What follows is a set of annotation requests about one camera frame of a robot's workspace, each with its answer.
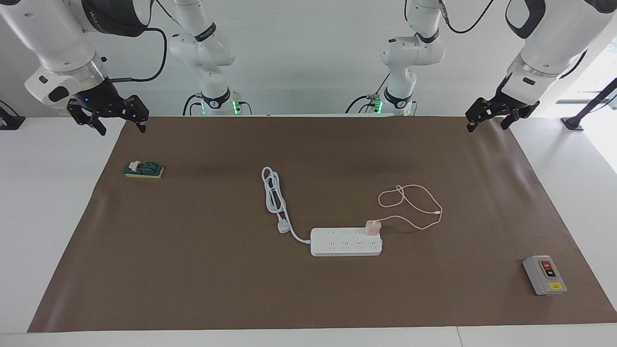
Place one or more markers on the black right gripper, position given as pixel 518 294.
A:
pixel 99 99

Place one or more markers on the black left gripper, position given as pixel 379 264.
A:
pixel 516 99

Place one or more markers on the pink charger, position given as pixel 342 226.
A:
pixel 372 228

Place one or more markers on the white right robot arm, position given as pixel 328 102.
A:
pixel 53 43

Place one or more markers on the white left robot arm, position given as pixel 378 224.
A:
pixel 549 48

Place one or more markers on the white power strip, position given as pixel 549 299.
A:
pixel 344 246

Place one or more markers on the black slanted stand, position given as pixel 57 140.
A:
pixel 590 103

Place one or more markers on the black table clamp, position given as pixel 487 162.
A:
pixel 9 120

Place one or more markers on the brown paper table mat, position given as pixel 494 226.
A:
pixel 241 289

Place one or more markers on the green knife switch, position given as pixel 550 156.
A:
pixel 144 169

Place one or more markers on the grey on off switch box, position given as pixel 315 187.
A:
pixel 543 277

